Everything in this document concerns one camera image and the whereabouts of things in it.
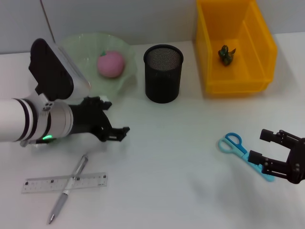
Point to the yellow plastic bin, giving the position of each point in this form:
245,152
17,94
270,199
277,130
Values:
226,76

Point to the transparent plastic ruler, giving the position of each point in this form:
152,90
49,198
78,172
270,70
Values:
43,184

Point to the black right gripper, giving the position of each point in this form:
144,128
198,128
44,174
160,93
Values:
296,162

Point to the pink peach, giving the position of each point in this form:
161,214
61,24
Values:
110,65

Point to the silver ballpoint pen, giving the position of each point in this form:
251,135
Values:
60,202

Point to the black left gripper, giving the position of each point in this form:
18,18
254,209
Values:
90,119

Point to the blue scissors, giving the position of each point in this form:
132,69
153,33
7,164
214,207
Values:
232,145

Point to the green glass fruit plate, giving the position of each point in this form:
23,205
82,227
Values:
109,45

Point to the black mesh pen holder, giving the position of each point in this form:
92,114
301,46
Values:
163,81

